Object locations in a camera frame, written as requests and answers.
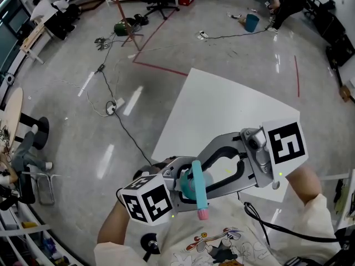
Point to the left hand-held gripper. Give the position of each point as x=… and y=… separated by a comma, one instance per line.
x=147, y=201

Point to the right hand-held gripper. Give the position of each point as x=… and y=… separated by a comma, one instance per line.
x=285, y=145

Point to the teal toy with pink tip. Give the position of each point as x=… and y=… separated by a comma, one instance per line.
x=185, y=187

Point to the person's right forearm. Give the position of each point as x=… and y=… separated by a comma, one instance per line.
x=305, y=184

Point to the person's left forearm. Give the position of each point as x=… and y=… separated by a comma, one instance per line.
x=113, y=226

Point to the person's cream printed t-shirt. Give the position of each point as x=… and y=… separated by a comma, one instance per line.
x=194, y=223

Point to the black stand with round disc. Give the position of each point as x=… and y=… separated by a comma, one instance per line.
x=145, y=240

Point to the large white power strip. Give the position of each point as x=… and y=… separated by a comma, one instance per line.
x=119, y=102

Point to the white side desk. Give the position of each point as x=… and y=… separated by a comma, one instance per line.
x=350, y=181

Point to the small white power strip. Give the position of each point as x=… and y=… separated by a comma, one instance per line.
x=203, y=35

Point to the small cardboard box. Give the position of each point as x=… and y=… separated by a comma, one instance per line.
x=346, y=93

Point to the blue plastic bucket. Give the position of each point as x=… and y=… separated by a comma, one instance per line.
x=252, y=23

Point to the black power adapter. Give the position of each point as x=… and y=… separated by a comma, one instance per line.
x=100, y=68

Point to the black round table base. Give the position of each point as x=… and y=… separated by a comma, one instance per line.
x=41, y=132

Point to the spare grey gripper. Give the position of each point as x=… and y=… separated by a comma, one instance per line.
x=102, y=43

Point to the green canister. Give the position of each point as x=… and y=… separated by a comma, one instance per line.
x=120, y=29

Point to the white cluttered storage shelf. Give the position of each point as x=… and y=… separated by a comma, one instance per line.
x=27, y=245

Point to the black bag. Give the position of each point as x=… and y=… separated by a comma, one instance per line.
x=140, y=19

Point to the stack of black cases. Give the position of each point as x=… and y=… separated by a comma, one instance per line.
x=332, y=23

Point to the wooden coat rack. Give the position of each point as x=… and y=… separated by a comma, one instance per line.
x=125, y=18

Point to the round wooden table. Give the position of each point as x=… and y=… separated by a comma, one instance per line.
x=14, y=112

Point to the white round device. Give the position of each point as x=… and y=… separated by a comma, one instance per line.
x=10, y=79

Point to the white desk with wooden top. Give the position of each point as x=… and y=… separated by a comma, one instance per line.
x=33, y=37

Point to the metal frame chair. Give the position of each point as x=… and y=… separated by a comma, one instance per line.
x=26, y=187

